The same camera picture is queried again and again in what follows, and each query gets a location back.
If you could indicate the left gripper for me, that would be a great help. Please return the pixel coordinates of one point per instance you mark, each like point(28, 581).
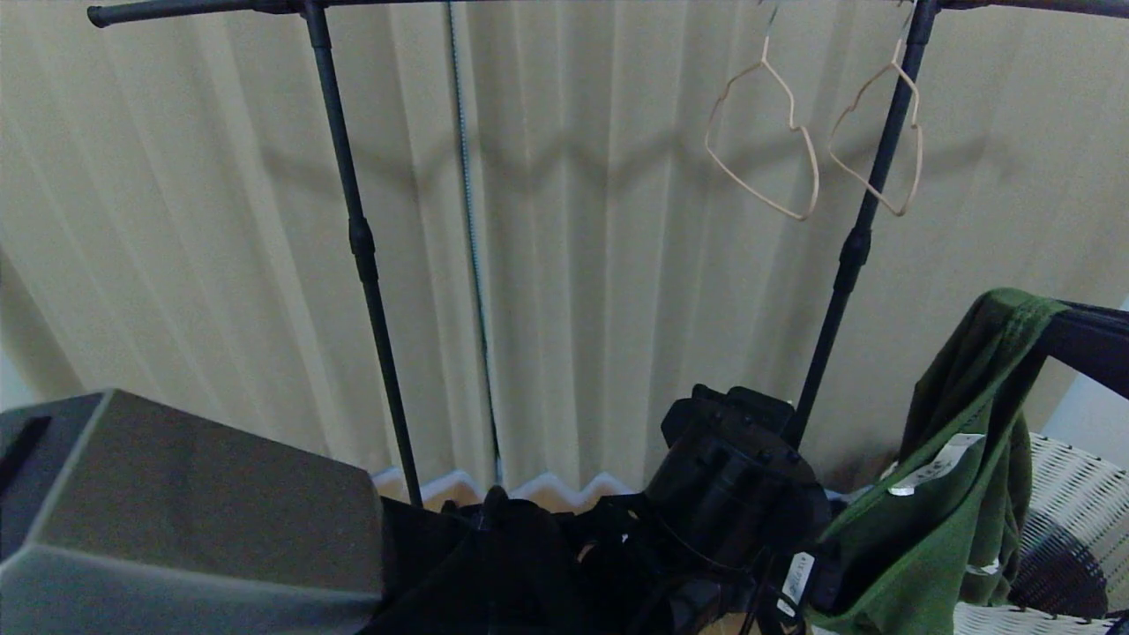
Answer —
point(741, 503)

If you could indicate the green printed sleeveless shirt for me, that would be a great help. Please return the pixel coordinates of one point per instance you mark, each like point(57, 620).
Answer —
point(926, 547)

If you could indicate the pink clothes hanger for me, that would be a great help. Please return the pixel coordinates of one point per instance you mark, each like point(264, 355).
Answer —
point(901, 213)
point(803, 216)

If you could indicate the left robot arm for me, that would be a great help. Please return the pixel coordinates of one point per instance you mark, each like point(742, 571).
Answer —
point(176, 503)

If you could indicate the white laundry basket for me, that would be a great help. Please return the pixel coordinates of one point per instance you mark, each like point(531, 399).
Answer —
point(1076, 494)

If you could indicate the black clothes rack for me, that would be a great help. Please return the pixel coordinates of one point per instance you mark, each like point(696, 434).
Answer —
point(362, 247)

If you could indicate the beige curtain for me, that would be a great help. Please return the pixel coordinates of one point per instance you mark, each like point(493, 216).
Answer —
point(617, 265)

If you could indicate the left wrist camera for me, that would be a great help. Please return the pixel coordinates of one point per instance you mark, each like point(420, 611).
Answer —
point(723, 410)

